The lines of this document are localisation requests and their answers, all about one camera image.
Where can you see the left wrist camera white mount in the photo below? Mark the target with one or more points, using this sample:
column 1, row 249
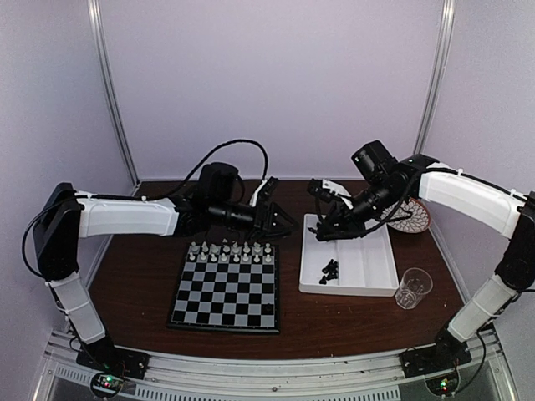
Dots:
column 264, row 191

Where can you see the right aluminium frame post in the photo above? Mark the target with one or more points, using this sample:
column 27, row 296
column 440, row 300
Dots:
column 443, row 46

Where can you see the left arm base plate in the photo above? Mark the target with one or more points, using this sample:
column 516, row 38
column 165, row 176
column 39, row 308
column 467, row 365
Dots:
column 123, row 363

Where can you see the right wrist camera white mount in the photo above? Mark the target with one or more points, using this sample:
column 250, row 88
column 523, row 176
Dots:
column 328, row 191

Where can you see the black chess pieces pile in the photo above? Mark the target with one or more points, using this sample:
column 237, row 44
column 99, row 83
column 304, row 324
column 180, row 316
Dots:
column 330, row 272

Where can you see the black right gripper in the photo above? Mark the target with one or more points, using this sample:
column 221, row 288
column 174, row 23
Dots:
column 339, row 214

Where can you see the front aluminium rail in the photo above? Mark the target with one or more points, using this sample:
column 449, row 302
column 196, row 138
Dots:
column 375, row 376

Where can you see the left aluminium frame post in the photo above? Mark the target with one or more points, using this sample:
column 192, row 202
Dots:
column 97, row 26

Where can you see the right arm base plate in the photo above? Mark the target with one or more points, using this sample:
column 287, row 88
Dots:
column 424, row 361

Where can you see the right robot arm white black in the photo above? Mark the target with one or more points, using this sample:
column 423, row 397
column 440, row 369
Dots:
column 391, row 182

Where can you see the aluminium frame post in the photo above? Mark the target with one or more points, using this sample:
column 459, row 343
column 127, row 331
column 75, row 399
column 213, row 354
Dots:
column 443, row 46
column 97, row 26

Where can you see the white plastic compartment tray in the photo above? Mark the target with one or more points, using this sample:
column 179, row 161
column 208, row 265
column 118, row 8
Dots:
column 366, row 265

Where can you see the white chess pieces row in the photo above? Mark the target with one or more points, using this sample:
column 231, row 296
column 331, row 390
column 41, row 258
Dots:
column 231, row 252

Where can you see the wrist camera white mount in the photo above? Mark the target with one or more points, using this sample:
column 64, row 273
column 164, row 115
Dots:
column 328, row 191
column 264, row 191

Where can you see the black white chess board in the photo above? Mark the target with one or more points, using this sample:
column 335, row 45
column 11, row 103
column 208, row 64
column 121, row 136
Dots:
column 226, row 297

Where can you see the black chess pawn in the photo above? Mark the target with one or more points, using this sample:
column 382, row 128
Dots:
column 269, row 308

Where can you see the clear drinking glass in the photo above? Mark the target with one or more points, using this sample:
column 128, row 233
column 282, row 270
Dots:
column 415, row 284

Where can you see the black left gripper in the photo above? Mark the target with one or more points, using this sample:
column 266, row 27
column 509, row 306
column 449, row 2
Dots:
column 265, row 222

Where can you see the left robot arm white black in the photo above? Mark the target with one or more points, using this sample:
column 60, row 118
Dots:
column 70, row 215

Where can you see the patterned ceramic plate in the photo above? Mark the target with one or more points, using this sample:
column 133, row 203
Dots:
column 412, row 218

